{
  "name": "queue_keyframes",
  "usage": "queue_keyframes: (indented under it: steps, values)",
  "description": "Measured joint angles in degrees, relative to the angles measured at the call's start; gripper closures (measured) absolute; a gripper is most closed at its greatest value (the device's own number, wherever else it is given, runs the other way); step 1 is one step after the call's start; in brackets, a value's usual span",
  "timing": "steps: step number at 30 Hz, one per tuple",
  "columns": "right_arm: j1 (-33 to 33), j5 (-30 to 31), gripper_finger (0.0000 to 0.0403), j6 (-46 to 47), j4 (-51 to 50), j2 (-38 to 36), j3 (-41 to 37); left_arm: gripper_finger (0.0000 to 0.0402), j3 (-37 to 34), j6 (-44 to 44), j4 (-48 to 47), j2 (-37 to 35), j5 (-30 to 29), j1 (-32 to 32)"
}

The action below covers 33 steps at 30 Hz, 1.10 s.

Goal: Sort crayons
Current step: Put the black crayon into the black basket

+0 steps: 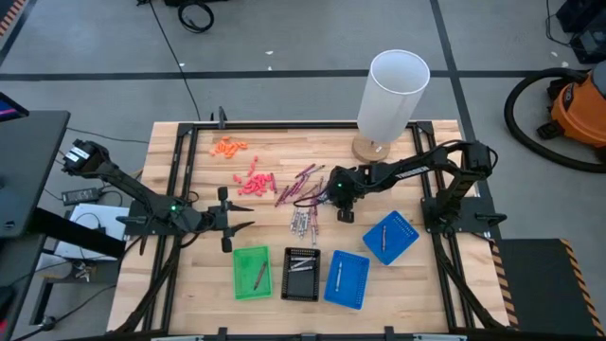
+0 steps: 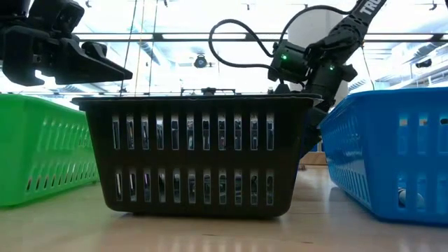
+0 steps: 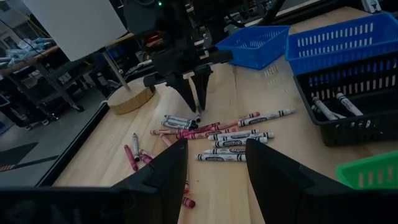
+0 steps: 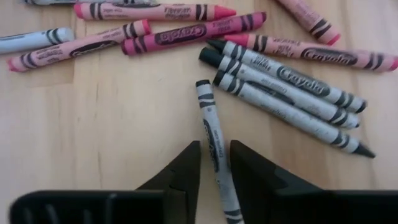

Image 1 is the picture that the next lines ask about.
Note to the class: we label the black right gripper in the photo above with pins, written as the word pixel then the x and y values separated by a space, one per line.
pixel 344 203

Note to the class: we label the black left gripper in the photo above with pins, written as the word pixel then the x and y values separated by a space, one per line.
pixel 219 220

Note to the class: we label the grey paper-wrapped crayon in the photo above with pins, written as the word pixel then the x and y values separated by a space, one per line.
pixel 384 238
pixel 294 220
pixel 326 199
pixel 338 276

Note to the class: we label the green plastic basket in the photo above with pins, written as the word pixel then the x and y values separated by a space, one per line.
pixel 246 279

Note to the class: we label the black plastic basket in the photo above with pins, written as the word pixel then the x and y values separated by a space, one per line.
pixel 300 286

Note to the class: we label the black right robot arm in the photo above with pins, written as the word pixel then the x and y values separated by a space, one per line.
pixel 407 170

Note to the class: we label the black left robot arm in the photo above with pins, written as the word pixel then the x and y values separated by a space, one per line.
pixel 128 187

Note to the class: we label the blue plastic basket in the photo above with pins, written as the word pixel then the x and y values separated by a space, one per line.
pixel 397 237
pixel 350 284

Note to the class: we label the black table clamp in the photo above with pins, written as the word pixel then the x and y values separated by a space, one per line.
pixel 221 116

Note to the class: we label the white cylinder lamp wooden base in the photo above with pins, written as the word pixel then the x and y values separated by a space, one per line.
pixel 393 90

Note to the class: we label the white flat box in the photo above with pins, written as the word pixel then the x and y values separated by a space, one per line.
pixel 104 218

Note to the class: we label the black desk leg bar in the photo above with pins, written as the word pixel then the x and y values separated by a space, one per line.
pixel 94 242

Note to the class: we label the black power brick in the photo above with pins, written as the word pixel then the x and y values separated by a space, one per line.
pixel 80 195

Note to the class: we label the metal key bunch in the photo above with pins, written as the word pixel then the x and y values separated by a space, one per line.
pixel 83 271

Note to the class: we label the orange shop vacuum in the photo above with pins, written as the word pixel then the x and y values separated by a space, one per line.
pixel 580 109
pixel 508 111

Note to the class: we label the black hazard-edged floor mat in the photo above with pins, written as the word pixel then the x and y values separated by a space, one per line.
pixel 9 14
pixel 544 284

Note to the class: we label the laptop screen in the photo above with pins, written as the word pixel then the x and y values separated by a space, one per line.
pixel 9 108

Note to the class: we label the black equipment case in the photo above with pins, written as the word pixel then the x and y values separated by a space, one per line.
pixel 587 28

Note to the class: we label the black metal table frame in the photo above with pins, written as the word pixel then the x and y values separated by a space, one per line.
pixel 284 126

